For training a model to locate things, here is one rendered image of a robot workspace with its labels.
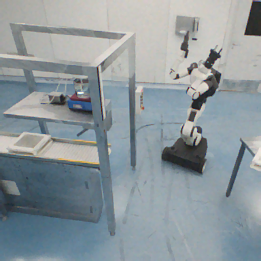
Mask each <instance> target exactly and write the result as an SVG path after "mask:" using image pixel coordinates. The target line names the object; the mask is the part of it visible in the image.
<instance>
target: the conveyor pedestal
mask: <svg viewBox="0 0 261 261"><path fill-rule="evenodd" d="M0 199H1V202H2V203H3V205H4V206H5V208H6V210H7V211H9V212H14V213H29V214H33V215H42V216H48V217H53V218H62V219H68V220H77V221H81V222H90V223H96V224H97V223H98V220H99V216H100V214H101V212H102V207H103V197H102V192H101V183H100V178H99V176H98V177H92V176H87V175H83V177H79V176H78V175H75V174H71V173H56V172H50V171H40V170H35V169H26V168H20V169H16V168H15V167H10V166H4V165H0Z"/></svg>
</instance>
